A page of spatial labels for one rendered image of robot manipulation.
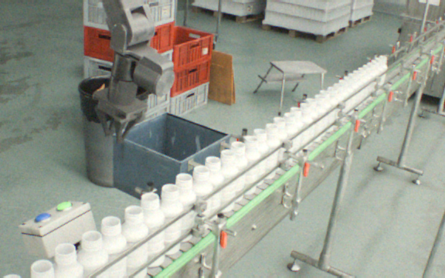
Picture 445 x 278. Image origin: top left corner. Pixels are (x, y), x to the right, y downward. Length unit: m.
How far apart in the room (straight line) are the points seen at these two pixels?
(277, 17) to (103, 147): 5.18
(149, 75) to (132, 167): 0.93
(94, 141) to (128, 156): 1.41
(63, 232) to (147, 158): 0.74
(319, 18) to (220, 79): 3.22
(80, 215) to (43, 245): 0.11
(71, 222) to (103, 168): 2.20
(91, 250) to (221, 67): 3.86
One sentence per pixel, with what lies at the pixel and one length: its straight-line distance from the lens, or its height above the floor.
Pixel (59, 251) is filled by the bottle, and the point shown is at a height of 1.15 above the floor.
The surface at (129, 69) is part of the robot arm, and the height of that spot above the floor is 1.44.
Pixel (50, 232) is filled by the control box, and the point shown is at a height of 1.11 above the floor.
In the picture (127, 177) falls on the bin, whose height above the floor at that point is 0.80.
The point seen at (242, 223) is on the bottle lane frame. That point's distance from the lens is 1.42.
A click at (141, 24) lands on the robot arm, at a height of 1.53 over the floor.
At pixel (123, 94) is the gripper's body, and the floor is 1.38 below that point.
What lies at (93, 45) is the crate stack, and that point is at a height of 0.76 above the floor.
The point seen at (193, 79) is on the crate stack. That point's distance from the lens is 4.53.
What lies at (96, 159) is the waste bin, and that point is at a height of 0.20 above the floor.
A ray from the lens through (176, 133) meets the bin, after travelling 2.09.
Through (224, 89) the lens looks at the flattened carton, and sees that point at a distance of 4.83.
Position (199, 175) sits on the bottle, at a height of 1.16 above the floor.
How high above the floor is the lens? 1.75
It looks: 24 degrees down
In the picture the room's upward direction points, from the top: 6 degrees clockwise
